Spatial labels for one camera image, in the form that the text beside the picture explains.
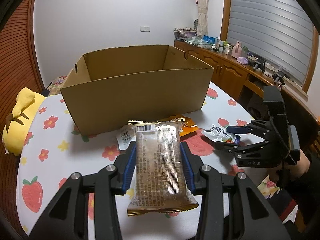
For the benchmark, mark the yellow plush toy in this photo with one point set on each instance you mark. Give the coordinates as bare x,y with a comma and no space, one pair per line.
19,120

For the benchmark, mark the beige curtain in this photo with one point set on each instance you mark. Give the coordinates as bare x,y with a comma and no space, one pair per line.
202,26

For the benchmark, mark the wooden sideboard cabinet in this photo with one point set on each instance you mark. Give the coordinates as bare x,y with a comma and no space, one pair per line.
237,80

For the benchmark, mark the white floral strawberry blanket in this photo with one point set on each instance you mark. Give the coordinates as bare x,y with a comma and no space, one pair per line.
54,149

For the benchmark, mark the window blinds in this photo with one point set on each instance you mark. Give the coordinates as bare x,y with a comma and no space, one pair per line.
277,30

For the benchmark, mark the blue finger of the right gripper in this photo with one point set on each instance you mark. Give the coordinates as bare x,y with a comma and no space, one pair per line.
226,147
238,129

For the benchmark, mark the white wall switch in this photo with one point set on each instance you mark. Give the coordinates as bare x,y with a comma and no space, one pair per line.
144,29

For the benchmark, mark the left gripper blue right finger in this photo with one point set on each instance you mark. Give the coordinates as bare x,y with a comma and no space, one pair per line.
187,169

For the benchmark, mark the white blue duck gizzard pouch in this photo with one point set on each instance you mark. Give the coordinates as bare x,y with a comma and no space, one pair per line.
219,134

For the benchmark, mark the brown cracker snack pack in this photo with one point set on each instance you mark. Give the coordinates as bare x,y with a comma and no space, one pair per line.
160,182

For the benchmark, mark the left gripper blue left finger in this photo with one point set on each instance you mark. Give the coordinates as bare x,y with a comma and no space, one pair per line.
129,167

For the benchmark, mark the right hand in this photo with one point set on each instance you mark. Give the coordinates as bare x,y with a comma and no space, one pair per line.
296,171

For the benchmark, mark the pink bottle on sideboard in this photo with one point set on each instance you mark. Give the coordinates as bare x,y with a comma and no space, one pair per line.
237,50

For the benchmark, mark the brown louvered wardrobe door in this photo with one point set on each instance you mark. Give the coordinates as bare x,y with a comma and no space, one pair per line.
19,66

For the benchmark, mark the brown cardboard box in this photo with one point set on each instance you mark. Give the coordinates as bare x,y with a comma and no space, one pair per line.
109,87

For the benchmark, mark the white orange snack pouch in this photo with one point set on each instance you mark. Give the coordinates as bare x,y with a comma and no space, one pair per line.
127,133

